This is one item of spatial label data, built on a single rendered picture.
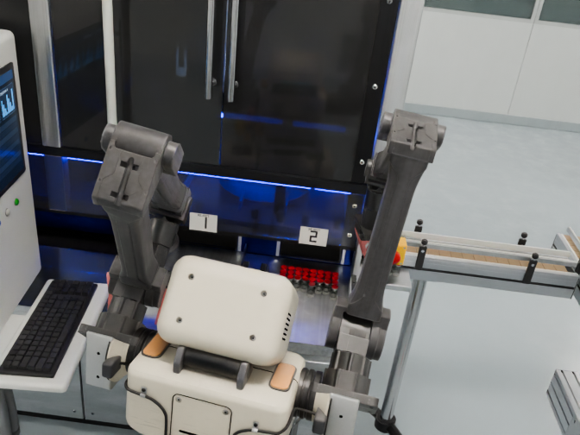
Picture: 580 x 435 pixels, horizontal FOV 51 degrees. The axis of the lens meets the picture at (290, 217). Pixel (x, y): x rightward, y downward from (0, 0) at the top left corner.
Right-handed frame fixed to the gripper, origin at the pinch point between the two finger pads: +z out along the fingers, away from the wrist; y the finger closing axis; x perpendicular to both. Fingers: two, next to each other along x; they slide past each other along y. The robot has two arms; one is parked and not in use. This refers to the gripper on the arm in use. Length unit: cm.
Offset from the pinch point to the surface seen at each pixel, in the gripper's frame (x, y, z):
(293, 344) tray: 18.5, -8.6, 22.4
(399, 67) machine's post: -9.2, 26.3, -41.1
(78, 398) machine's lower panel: 85, 42, 94
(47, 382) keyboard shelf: 80, -9, 32
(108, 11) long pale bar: 65, 37, -49
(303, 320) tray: 13.2, 4.0, 25.4
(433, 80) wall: -207, 445, 101
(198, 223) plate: 42, 36, 13
